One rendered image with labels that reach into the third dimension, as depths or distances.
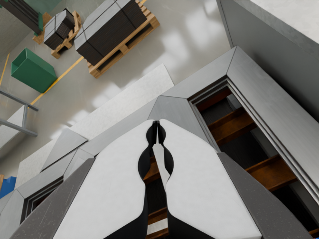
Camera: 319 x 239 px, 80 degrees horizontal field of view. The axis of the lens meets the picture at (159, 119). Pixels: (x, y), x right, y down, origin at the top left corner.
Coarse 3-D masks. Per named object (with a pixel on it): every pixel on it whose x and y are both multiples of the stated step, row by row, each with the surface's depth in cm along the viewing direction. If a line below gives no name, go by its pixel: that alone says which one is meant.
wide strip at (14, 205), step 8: (16, 192) 97; (16, 200) 93; (8, 208) 94; (16, 208) 90; (0, 216) 94; (8, 216) 91; (16, 216) 88; (0, 224) 91; (8, 224) 88; (16, 224) 85; (0, 232) 88; (8, 232) 85
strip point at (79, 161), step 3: (78, 159) 83; (81, 159) 82; (75, 162) 83; (78, 162) 82; (81, 162) 82; (75, 165) 82; (78, 165) 82; (72, 168) 83; (75, 168) 82; (72, 171) 82; (69, 174) 82
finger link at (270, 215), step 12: (228, 156) 9; (228, 168) 8; (240, 168) 8; (240, 180) 7; (252, 180) 7; (240, 192) 7; (252, 192) 7; (264, 192) 7; (252, 204) 6; (264, 204) 6; (276, 204) 6; (252, 216) 6; (264, 216) 6; (276, 216) 6; (288, 216) 6; (264, 228) 6; (276, 228) 6; (288, 228) 6; (300, 228) 6
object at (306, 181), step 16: (224, 80) 66; (192, 96) 68; (208, 96) 68; (240, 96) 60; (256, 112) 54; (272, 144) 51; (288, 160) 48; (64, 176) 83; (304, 176) 43; (48, 192) 89; (32, 208) 90
